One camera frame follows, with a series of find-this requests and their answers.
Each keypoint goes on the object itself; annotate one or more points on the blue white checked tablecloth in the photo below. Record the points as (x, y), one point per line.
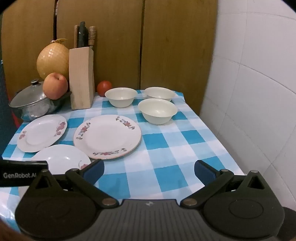
(166, 148)

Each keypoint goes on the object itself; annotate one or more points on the small floral plate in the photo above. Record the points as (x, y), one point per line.
(41, 133)
(61, 158)

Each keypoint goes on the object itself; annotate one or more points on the red tomato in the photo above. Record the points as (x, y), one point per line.
(104, 88)

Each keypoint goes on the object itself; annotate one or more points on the red-yellow apple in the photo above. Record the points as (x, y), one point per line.
(55, 86)

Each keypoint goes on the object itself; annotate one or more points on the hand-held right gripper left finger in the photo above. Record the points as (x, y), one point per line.
(95, 172)

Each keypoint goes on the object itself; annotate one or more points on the yellow pomelo in net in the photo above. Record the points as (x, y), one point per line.
(52, 60)

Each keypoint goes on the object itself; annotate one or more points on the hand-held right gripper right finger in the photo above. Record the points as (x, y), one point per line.
(204, 172)

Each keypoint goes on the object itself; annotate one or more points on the wooden knife block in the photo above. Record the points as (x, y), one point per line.
(81, 78)

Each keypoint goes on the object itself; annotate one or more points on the steel cooking pot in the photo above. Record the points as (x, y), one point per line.
(38, 111)

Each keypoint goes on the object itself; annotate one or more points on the glass pot lid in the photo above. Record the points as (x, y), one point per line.
(26, 98)

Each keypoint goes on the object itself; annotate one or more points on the white bowl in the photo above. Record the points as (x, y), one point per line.
(157, 111)
(159, 93)
(120, 95)

